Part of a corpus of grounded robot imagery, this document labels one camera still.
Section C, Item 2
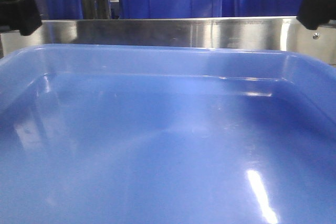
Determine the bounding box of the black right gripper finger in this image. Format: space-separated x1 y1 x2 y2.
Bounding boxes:
297 0 335 30

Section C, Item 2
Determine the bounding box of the blue plastic tray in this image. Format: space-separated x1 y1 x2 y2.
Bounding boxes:
1 44 335 223

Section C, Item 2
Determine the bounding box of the stainless steel shelf rail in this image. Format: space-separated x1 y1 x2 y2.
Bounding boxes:
1 16 335 66

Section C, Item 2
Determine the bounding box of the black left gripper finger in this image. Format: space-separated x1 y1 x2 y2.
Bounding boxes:
1 0 42 36

